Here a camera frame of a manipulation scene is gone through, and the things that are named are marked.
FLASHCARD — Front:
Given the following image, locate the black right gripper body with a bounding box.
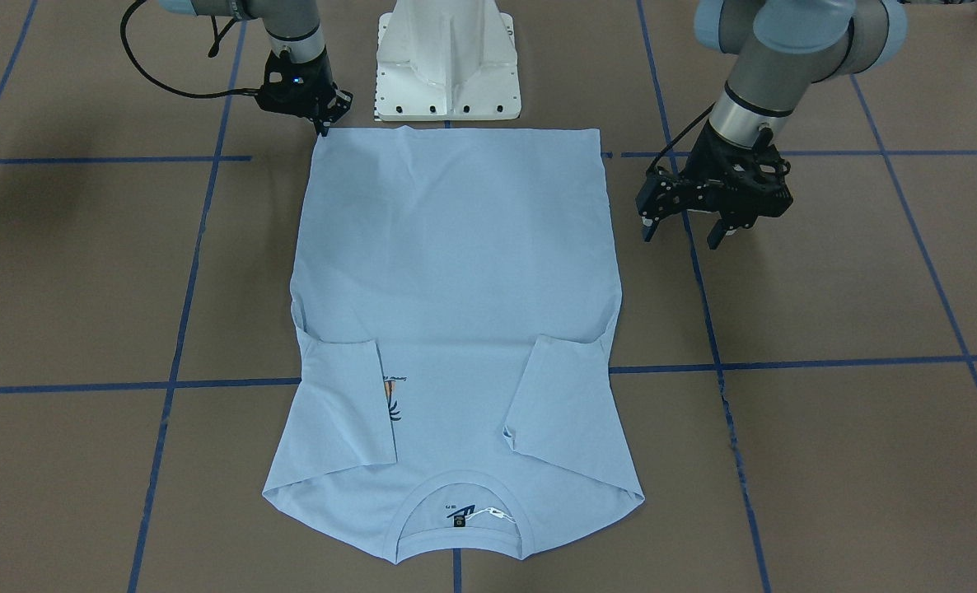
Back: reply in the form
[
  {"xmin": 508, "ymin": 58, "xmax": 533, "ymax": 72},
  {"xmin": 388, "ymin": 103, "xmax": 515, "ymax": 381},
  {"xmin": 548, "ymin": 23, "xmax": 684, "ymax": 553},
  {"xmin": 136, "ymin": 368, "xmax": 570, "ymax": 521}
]
[{"xmin": 255, "ymin": 50, "xmax": 353, "ymax": 124}]

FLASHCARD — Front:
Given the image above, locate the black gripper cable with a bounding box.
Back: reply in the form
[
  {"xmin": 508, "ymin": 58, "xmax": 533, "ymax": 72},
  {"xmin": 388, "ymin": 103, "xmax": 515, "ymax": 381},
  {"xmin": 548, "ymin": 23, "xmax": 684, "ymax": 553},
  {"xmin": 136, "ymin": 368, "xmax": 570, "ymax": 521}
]
[{"xmin": 119, "ymin": 0, "xmax": 269, "ymax": 100}]

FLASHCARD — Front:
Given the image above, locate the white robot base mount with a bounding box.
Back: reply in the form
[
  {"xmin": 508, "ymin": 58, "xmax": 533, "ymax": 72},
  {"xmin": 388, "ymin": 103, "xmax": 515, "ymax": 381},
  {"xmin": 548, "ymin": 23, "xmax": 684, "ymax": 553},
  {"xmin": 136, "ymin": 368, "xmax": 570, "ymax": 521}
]
[{"xmin": 373, "ymin": 1, "xmax": 522, "ymax": 123}]

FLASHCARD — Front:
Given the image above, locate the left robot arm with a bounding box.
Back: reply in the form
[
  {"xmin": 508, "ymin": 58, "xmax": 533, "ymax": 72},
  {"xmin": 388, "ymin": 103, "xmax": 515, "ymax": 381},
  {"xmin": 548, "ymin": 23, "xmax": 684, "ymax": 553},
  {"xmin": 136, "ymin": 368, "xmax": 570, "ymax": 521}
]
[{"xmin": 635, "ymin": 1, "xmax": 908, "ymax": 249}]

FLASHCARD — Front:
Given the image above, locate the light blue t-shirt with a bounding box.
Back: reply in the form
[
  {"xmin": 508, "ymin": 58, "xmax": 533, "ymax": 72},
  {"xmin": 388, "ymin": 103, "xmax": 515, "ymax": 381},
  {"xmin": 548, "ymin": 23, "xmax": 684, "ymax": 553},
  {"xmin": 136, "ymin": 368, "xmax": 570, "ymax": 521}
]
[{"xmin": 263, "ymin": 127, "xmax": 644, "ymax": 563}]

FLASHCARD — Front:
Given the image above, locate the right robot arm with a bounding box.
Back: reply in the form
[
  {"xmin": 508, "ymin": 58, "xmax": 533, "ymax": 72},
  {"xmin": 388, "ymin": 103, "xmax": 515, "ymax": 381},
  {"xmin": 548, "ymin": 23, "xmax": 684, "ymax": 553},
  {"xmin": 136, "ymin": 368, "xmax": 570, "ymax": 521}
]
[{"xmin": 158, "ymin": 1, "xmax": 353, "ymax": 138}]

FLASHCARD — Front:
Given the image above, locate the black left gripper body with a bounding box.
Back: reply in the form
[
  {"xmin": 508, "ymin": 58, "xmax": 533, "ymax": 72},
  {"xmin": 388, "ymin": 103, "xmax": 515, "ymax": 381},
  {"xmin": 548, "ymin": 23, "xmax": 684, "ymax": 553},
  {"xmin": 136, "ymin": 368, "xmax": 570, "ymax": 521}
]
[{"xmin": 636, "ymin": 124, "xmax": 793, "ymax": 226}]

